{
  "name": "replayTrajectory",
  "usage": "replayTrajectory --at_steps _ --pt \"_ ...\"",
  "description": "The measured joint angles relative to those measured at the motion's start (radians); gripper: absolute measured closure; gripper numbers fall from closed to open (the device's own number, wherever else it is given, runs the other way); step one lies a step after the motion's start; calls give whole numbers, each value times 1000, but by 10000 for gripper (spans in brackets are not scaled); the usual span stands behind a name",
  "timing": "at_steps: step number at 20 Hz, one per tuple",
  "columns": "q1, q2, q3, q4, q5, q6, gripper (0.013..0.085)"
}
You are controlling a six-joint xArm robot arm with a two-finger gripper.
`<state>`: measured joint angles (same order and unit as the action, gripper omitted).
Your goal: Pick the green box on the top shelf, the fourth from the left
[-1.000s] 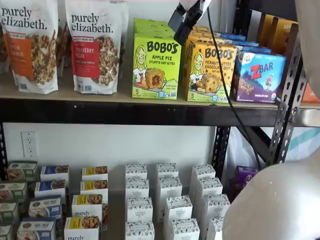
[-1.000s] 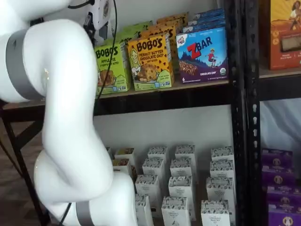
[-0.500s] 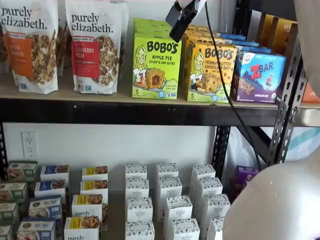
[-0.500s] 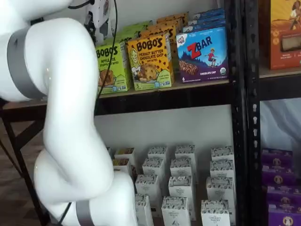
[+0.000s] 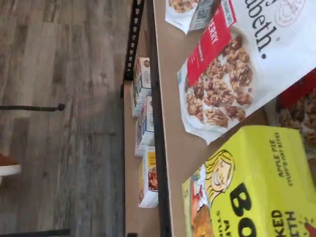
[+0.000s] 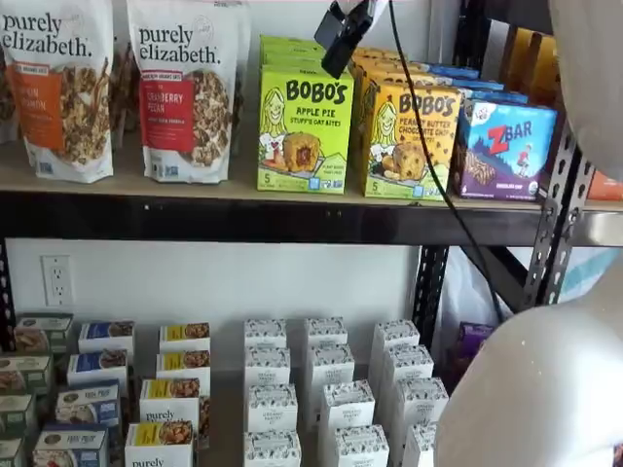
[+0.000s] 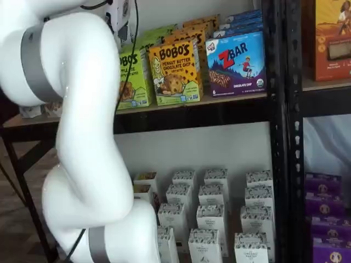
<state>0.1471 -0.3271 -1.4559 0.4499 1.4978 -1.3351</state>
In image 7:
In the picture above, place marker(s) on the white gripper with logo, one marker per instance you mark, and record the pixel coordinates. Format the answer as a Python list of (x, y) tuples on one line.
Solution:
[(120, 12)]

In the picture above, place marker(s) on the green Bobo's apple pie box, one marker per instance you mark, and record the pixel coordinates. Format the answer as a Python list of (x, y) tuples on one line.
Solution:
[(137, 79), (161, 30), (150, 42)]

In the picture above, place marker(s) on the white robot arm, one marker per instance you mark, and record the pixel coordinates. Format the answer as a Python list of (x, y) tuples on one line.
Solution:
[(87, 137)]

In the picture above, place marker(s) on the yellow Bobo's peanut butter box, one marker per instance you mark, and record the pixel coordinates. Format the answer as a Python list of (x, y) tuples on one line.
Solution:
[(192, 35), (203, 26), (175, 74), (203, 18)]

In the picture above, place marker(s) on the wooden shelf board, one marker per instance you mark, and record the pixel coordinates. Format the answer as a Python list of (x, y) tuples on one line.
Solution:
[(192, 102), (326, 84)]

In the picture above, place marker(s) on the blue ZBar chocolate chip box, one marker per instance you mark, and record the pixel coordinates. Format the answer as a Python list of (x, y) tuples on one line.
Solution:
[(235, 65), (244, 15), (241, 22), (238, 30)]

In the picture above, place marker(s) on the white box with colourful top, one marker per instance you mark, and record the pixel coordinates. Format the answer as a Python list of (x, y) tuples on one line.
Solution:
[(146, 178), (142, 194)]

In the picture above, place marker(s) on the white patterned-top pantry box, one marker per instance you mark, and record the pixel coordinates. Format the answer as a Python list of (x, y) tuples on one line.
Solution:
[(211, 195), (184, 179), (257, 220), (172, 216), (178, 195), (259, 197), (259, 179), (211, 219), (251, 248), (216, 178), (204, 246), (167, 246)]

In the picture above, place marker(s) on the black metal shelf rack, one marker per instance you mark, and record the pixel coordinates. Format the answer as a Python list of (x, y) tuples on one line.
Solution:
[(277, 137), (294, 137)]

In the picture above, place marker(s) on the orange snack box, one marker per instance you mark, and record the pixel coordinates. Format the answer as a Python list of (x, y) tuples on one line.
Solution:
[(331, 41)]

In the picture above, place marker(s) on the purple snack box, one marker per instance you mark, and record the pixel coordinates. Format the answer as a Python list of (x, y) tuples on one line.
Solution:
[(325, 204), (323, 182), (331, 227), (331, 250)]

